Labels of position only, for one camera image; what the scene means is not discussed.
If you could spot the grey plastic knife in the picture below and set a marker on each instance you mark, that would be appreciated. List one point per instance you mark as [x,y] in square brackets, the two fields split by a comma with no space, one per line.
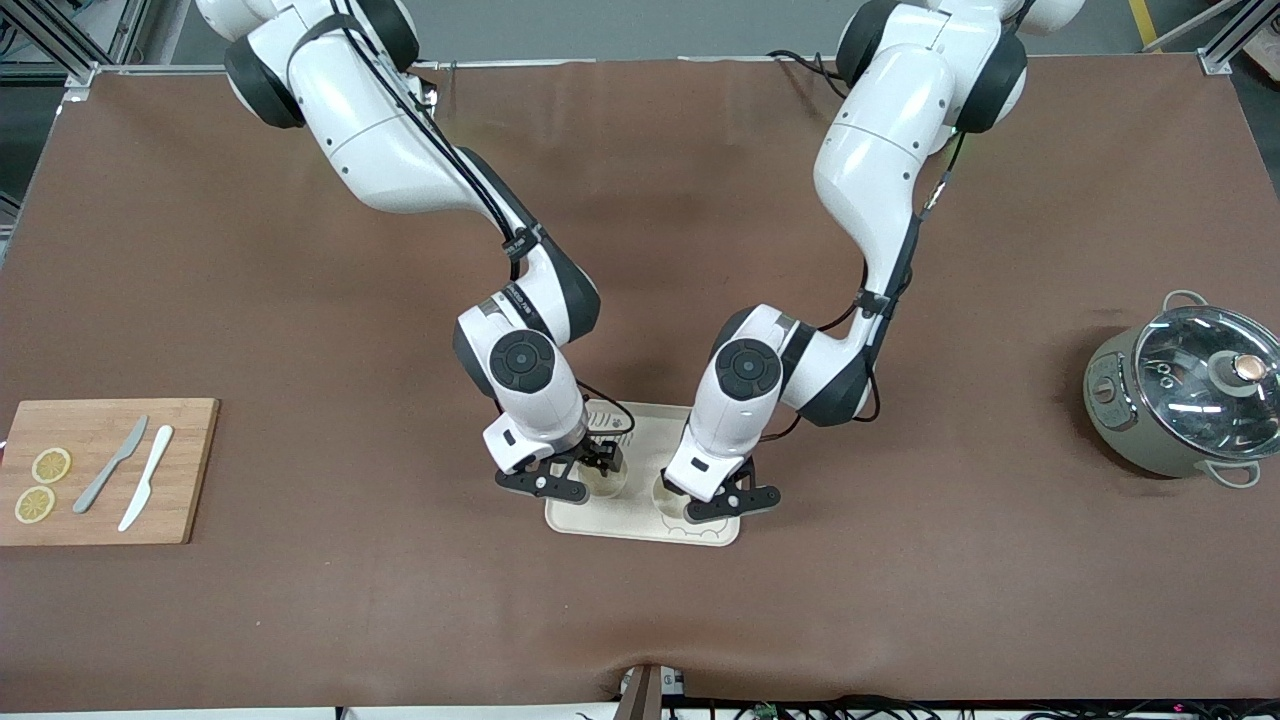
[105,475]

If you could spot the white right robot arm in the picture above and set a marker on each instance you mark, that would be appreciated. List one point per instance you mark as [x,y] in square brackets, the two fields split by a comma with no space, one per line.
[380,130]

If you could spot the grey pot with glass lid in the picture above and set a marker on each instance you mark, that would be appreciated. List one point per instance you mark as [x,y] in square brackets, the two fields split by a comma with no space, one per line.
[1115,420]

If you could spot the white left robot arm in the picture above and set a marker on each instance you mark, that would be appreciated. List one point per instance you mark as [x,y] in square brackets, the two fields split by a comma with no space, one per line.
[890,150]

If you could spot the yellow lemon slice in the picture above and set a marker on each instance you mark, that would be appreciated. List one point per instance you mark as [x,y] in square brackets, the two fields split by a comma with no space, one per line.
[51,465]
[35,505]

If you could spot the glass pot lid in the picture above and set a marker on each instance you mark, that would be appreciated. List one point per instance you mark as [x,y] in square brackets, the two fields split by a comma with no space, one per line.
[1200,400]

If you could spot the wooden cutting board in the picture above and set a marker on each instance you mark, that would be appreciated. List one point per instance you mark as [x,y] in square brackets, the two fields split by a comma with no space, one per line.
[190,480]

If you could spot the cream bear print tray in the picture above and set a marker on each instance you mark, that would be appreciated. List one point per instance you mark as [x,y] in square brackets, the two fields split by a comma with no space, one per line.
[640,440]

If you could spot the white plastic knife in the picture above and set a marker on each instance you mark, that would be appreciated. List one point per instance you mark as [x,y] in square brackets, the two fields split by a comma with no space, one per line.
[150,475]

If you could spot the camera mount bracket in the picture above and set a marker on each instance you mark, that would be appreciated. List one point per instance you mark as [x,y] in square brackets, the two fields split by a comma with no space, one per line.
[645,692]

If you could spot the brown table cover sheet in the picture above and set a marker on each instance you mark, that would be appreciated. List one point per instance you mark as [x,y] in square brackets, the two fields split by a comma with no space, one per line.
[200,250]

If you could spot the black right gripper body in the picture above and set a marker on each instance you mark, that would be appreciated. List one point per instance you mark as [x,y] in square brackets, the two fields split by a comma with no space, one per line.
[596,452]

